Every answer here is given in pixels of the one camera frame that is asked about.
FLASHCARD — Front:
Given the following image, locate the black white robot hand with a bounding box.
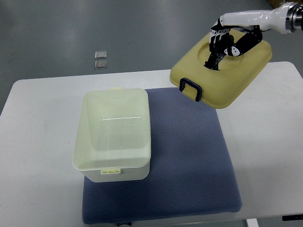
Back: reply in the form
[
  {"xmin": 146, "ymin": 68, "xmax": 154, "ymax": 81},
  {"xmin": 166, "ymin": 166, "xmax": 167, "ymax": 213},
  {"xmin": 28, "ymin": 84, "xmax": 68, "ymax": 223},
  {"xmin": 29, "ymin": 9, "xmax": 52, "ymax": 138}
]
[{"xmin": 209, "ymin": 2, "xmax": 298, "ymax": 58}]

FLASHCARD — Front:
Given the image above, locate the yellow box lid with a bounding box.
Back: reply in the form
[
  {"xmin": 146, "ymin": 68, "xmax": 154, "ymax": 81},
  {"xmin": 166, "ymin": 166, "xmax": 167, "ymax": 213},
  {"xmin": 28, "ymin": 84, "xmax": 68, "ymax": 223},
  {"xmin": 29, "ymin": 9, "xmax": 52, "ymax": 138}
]
[{"xmin": 169, "ymin": 33, "xmax": 272, "ymax": 109}]

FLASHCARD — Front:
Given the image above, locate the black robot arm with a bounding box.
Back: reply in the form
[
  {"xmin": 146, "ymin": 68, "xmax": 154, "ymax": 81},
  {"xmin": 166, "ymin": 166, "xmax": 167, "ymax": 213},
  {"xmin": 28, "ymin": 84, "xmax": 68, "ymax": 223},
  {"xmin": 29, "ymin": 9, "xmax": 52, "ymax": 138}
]
[{"xmin": 292, "ymin": 4, "xmax": 303, "ymax": 30}]

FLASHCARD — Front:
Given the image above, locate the white storage box base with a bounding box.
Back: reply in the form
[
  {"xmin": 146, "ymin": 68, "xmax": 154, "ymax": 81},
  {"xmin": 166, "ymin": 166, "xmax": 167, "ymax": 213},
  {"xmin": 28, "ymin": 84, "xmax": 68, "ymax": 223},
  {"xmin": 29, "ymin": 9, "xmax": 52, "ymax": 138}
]
[{"xmin": 72, "ymin": 88, "xmax": 151, "ymax": 183}]

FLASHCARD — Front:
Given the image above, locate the upper metal floor plate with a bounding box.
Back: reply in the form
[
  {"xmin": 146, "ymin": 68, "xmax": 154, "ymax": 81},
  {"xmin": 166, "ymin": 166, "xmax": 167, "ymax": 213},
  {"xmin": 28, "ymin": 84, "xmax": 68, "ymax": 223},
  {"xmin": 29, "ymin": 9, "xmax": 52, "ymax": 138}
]
[{"xmin": 95, "ymin": 51, "xmax": 107, "ymax": 59}]

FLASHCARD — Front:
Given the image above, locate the metal floor plate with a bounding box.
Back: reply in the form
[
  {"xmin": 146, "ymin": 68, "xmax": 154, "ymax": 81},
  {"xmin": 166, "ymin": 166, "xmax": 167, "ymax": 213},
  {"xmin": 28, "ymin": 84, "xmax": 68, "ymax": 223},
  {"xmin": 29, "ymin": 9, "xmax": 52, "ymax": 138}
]
[
  {"xmin": 95, "ymin": 51, "xmax": 107, "ymax": 59},
  {"xmin": 95, "ymin": 60, "xmax": 107, "ymax": 69}
]

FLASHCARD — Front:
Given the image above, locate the lower metal floor plate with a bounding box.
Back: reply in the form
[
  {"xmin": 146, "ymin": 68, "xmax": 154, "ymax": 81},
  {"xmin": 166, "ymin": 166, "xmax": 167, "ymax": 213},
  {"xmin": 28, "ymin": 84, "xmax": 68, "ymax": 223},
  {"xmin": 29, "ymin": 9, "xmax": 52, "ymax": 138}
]
[{"xmin": 95, "ymin": 60, "xmax": 107, "ymax": 69}]

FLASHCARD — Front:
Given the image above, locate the blue quilted mat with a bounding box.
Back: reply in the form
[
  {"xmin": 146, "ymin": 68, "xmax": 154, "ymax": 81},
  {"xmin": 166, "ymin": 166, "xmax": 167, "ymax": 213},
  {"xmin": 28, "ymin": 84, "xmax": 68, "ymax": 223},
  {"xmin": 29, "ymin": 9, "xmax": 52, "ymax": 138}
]
[{"xmin": 82, "ymin": 88, "xmax": 242, "ymax": 224}]

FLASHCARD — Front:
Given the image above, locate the black table control panel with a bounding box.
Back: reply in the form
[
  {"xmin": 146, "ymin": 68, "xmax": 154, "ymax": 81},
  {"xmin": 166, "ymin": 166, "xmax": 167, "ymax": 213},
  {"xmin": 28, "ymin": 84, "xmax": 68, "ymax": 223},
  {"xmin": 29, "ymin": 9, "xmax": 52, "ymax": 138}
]
[{"xmin": 282, "ymin": 214, "xmax": 303, "ymax": 221}]

